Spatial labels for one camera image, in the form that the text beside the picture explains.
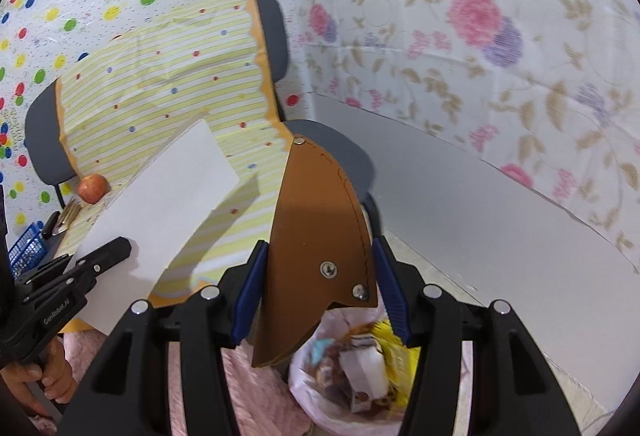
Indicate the yellow foam fruit net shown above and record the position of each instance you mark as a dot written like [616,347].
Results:
[395,356]

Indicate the person's left hand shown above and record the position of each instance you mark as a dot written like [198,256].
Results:
[55,376]

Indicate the white paper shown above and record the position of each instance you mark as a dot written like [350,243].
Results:
[165,206]

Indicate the floral print plastic sheet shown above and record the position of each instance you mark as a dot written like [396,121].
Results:
[450,15]

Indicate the blue plastic basket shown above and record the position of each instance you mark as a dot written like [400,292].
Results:
[27,248]

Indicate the brown leather sheath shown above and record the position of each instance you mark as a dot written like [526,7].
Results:
[315,216]

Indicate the pink fluffy rug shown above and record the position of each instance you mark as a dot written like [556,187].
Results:
[260,391]

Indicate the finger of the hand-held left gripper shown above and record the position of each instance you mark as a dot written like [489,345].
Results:
[115,250]

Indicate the white foam block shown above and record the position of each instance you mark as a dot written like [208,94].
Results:
[367,371]

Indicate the red apple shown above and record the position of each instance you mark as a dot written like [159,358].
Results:
[93,189]

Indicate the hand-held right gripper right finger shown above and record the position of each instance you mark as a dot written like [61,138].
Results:
[390,291]

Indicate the bin with white bag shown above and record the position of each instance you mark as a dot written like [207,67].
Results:
[302,391]

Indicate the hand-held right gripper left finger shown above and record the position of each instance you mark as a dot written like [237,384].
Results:
[247,296]

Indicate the grey office chair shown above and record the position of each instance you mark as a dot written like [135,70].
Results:
[272,40]

